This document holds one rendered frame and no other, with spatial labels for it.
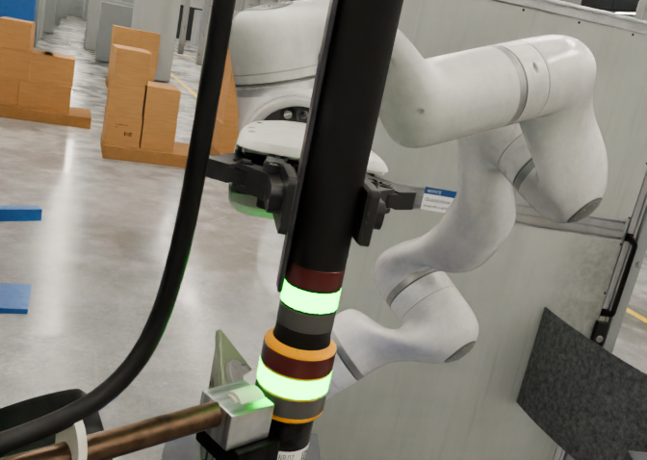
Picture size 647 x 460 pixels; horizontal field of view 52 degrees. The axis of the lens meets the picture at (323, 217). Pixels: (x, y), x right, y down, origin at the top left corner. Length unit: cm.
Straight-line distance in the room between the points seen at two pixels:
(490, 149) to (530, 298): 167
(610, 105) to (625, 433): 108
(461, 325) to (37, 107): 882
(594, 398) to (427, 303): 134
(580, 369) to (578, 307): 30
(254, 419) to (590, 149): 62
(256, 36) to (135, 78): 739
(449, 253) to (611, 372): 138
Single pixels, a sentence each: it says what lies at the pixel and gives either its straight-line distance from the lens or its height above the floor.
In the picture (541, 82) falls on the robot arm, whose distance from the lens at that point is 76.
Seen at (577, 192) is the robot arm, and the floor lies 160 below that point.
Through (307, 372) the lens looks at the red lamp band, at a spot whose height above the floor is 154.
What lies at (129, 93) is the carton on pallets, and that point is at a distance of 795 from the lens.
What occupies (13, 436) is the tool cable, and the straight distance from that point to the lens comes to 32.
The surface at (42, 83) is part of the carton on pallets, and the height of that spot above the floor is 50.
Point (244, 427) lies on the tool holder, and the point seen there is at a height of 151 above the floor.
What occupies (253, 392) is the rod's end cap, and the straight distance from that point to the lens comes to 39.
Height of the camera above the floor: 172
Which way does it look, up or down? 14 degrees down
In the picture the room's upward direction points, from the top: 12 degrees clockwise
